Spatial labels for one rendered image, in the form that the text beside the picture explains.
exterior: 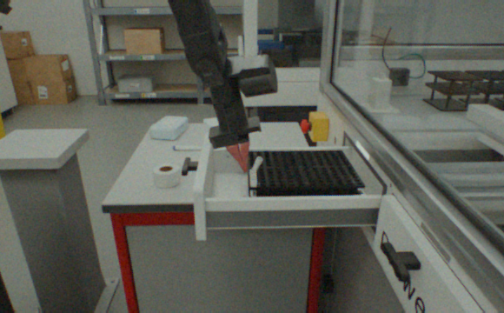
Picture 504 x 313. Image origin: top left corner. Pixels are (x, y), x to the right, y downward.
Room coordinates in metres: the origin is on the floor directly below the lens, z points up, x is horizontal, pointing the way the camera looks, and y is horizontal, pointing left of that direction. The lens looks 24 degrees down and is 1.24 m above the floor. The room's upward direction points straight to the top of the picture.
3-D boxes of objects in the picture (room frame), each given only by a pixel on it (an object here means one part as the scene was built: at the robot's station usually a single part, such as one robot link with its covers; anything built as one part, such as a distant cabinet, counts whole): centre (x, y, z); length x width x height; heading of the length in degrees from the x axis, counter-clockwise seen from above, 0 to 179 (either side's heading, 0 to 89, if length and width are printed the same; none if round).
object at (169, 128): (1.31, 0.30, 0.78); 0.15 x 0.10 x 0.04; 169
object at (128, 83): (4.60, 1.40, 0.22); 0.40 x 0.30 x 0.17; 92
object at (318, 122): (1.05, -0.19, 0.88); 0.07 x 0.05 x 0.07; 2
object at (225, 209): (0.72, -0.11, 0.86); 0.40 x 0.26 x 0.06; 92
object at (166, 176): (0.92, 0.23, 0.78); 0.07 x 0.07 x 0.04
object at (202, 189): (0.71, 0.10, 0.87); 0.29 x 0.02 x 0.11; 2
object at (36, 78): (4.58, 2.66, 0.42); 0.85 x 0.33 x 0.84; 92
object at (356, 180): (0.72, -0.10, 0.87); 0.22 x 0.18 x 0.06; 92
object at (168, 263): (1.12, 0.09, 0.38); 0.62 x 0.58 x 0.76; 2
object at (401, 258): (0.41, -0.21, 0.91); 0.07 x 0.04 x 0.01; 2
